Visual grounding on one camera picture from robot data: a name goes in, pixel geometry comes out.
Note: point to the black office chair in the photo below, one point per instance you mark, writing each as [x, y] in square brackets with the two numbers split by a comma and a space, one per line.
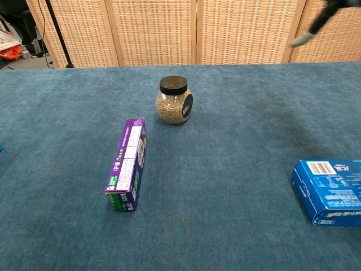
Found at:
[28, 31]

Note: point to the purple rectangular carton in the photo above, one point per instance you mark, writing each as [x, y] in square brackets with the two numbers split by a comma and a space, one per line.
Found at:
[127, 158]

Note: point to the wooden woven folding screen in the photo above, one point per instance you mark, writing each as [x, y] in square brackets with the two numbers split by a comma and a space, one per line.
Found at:
[152, 31]

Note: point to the blue Oreo cookie box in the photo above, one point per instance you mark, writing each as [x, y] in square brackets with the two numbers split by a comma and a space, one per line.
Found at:
[335, 192]

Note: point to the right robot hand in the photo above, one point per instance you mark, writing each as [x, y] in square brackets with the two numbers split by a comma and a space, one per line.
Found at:
[320, 24]

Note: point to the small black-lidded seed jar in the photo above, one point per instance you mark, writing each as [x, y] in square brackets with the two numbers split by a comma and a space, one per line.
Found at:
[172, 107]

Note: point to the orange plastic bag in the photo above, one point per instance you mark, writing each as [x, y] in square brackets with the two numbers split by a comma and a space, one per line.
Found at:
[11, 53]

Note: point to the blue table mat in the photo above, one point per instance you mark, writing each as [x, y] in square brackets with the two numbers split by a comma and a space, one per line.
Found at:
[225, 169]

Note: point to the black tripod stand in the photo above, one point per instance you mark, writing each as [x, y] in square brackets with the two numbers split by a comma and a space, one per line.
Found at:
[57, 31]

